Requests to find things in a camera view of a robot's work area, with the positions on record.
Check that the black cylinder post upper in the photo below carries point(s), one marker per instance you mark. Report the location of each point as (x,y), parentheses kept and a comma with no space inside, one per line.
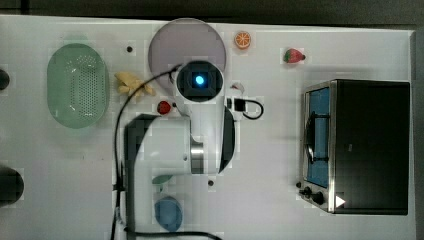
(4,80)

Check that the black cylinder post lower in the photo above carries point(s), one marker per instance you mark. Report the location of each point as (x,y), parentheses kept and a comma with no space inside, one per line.
(11,186)

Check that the yellow banana bunch toy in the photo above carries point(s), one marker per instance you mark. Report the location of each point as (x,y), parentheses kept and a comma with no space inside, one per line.
(129,83)

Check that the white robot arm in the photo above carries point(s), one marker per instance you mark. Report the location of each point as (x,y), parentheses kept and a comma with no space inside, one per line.
(200,140)

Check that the blue cup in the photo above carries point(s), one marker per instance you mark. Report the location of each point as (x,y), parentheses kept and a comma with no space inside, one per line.
(168,213)

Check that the black toaster oven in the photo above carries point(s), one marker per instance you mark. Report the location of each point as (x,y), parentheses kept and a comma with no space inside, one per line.
(356,147)

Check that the black cylinder post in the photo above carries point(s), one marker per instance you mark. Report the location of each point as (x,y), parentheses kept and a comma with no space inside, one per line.
(11,186)
(4,80)

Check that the green oval colander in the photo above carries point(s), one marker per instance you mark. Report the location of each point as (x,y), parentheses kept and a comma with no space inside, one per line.
(77,86)

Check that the green cup with handle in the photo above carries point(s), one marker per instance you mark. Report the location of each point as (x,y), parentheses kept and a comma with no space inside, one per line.
(160,181)

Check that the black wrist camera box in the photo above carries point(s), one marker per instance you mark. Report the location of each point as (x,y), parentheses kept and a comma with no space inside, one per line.
(236,104)

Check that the red strawberry toy far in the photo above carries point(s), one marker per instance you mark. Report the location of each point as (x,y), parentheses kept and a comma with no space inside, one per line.
(292,56)

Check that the orange slice toy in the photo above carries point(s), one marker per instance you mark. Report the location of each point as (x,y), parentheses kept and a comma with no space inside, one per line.
(242,40)

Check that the lilac round plate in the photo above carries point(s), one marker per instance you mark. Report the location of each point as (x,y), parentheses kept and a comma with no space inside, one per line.
(184,40)

